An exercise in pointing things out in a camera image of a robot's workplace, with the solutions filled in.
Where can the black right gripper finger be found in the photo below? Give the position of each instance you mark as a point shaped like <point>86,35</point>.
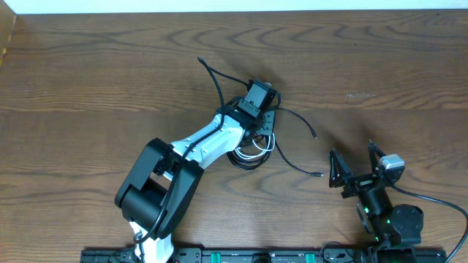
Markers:
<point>340,173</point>
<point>375,153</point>

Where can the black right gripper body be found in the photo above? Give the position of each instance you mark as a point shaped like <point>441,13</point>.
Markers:
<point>358,183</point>

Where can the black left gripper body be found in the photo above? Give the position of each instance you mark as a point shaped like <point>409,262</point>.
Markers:
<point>266,123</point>

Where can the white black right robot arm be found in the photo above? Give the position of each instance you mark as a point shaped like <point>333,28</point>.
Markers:
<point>394,226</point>

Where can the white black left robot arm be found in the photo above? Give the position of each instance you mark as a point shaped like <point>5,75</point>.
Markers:
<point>156,193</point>

